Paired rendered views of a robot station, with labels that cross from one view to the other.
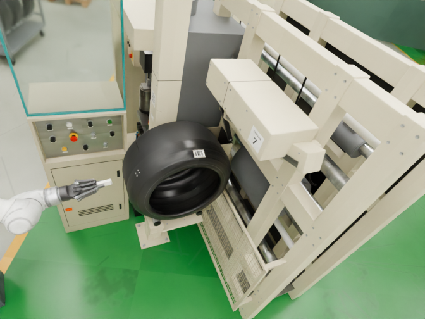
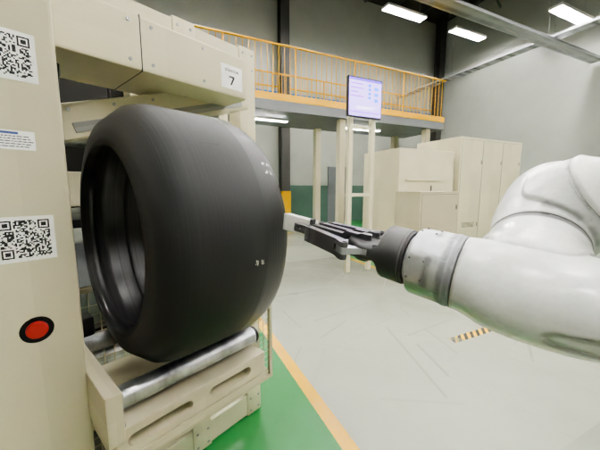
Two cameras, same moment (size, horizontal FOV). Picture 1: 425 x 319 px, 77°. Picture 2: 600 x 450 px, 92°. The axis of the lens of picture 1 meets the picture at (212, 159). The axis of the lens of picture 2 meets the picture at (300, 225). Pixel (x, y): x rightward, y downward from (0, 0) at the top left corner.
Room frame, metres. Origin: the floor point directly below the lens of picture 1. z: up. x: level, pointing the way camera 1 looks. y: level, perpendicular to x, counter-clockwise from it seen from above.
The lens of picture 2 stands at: (0.93, 0.99, 1.30)
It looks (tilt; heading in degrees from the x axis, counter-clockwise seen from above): 7 degrees down; 255
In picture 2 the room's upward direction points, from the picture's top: straight up
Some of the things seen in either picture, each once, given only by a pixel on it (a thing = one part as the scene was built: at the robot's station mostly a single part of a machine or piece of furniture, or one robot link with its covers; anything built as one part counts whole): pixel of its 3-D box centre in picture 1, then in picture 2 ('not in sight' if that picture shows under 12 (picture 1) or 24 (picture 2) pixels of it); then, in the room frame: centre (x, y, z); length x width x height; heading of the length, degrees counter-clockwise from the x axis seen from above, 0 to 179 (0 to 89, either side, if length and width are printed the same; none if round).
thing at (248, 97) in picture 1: (253, 102); (149, 63); (1.15, -0.12, 1.71); 0.61 x 0.25 x 0.15; 34
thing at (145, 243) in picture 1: (152, 232); not in sight; (1.29, 0.36, 0.01); 0.27 x 0.27 x 0.02; 34
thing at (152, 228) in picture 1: (150, 206); (195, 387); (1.01, 0.31, 0.83); 0.36 x 0.09 x 0.06; 34
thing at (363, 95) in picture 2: not in sight; (364, 98); (-1.10, -3.07, 2.60); 0.60 x 0.05 x 0.55; 10
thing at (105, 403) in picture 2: not in sight; (86, 373); (1.23, 0.30, 0.90); 0.40 x 0.03 x 0.10; 124
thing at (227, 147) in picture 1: (213, 150); not in sight; (1.48, 0.01, 1.05); 0.20 x 0.15 x 0.30; 34
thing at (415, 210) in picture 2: not in sight; (425, 227); (-2.44, -3.28, 0.62); 0.90 x 0.56 x 1.25; 10
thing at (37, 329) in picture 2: not in sight; (37, 329); (1.25, 0.41, 1.06); 0.03 x 0.02 x 0.03; 34
